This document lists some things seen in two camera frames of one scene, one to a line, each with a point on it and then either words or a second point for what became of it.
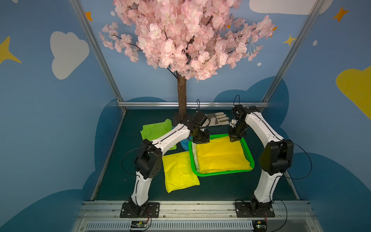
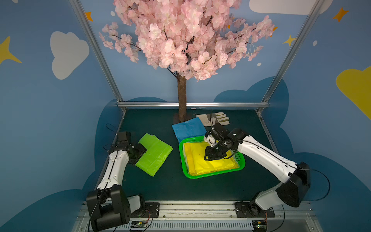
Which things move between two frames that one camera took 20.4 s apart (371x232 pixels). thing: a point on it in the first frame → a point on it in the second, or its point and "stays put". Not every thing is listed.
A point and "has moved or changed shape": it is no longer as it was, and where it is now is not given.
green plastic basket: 245,148 has moved or changed shape
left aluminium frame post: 82,17 stays put
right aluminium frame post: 316,9 stays put
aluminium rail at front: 105,216 stays put
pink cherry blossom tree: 192,37 stays put
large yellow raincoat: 221,154 has moved or changed shape
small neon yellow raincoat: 178,171 → 194,153
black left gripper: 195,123 → 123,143
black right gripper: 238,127 → 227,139
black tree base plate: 187,120 stays put
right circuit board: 260,225 stays put
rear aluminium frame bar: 192,104 stays put
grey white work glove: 218,119 stays put
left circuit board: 138,225 stays put
